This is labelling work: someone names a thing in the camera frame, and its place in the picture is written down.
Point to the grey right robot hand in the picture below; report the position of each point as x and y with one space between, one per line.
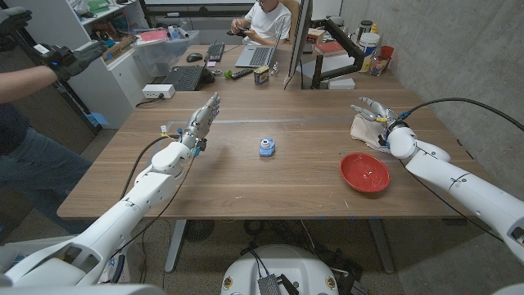
382 114

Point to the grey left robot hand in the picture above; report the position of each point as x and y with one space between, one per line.
197 125

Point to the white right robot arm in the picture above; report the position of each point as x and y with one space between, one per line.
462 184

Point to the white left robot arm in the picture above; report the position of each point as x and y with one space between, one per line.
143 198

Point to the bare person forearm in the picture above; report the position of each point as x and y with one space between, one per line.
24 82

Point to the beige cheesecloth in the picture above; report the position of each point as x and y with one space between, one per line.
364 131

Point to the red dish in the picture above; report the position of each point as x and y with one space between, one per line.
364 173

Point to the clear glass jar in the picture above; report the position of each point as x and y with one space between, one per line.
378 67

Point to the black laptop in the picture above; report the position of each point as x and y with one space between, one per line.
186 78

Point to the flat white box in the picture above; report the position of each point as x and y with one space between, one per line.
341 84

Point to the white power strip box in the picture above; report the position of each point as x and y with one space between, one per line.
157 91

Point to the red cup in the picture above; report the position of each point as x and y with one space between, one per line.
387 52

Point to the black computer mouse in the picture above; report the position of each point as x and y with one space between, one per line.
194 57

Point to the black remote control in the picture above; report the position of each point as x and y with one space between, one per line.
242 73

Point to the white tub with lid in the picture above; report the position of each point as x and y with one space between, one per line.
369 45

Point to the black keyboard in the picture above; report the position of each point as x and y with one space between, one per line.
214 52

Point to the clear plastic storage bin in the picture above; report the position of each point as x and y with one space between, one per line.
163 53

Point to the yellow printed box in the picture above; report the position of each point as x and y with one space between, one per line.
261 75

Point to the red book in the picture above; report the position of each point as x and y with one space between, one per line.
329 48

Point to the yellow bottle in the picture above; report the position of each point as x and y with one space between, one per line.
373 28

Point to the black lidded jar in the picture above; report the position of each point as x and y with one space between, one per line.
364 28

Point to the silver laptop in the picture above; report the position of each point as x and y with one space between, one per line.
258 55

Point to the small silver figure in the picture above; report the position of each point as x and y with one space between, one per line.
275 68

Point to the white shelf cabinet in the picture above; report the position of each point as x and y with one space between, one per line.
106 90

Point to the pink pouch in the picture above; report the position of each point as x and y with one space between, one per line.
153 35

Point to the black floor fan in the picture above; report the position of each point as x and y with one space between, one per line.
199 230

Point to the cardboard box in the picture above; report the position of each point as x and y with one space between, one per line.
120 48

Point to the computer monitor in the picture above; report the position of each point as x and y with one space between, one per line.
301 33

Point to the grey table leg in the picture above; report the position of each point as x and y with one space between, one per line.
175 246
381 246

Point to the seated person white t-shirt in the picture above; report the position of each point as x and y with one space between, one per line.
268 20

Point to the black grey glove with label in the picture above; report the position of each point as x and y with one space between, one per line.
75 61

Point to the white robot torso base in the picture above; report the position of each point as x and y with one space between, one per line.
282 262

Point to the standing person in jeans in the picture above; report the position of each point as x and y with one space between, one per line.
37 172

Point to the blue toy camera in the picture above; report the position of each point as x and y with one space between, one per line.
266 148

